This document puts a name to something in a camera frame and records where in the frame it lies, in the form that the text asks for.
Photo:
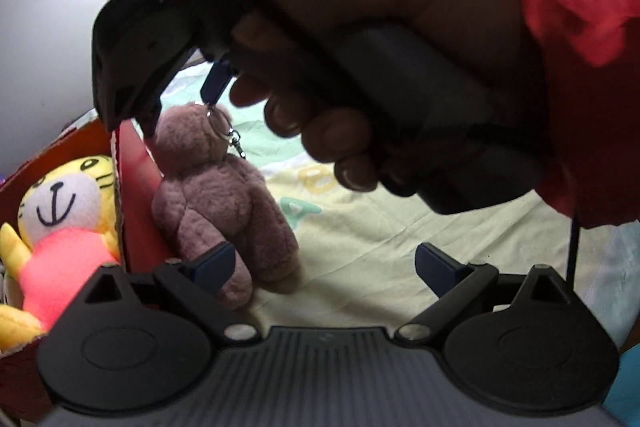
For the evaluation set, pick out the red cardboard box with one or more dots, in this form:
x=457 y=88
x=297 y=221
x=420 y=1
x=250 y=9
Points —
x=140 y=187

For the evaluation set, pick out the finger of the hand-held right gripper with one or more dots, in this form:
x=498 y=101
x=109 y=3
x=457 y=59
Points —
x=216 y=82

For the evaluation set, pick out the light blue cloth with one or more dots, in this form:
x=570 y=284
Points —
x=627 y=387

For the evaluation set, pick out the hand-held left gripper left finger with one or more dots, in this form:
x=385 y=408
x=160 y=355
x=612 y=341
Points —
x=215 y=267

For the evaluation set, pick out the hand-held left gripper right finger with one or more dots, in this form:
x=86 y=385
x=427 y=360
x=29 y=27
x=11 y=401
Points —
x=437 y=269

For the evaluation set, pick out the person's right forearm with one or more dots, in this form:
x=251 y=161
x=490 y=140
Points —
x=590 y=57

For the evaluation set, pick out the yellow tiger plush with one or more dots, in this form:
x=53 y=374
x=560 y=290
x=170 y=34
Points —
x=55 y=207

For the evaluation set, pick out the printed bear bedsheet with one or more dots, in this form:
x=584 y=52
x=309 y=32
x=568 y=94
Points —
x=400 y=217

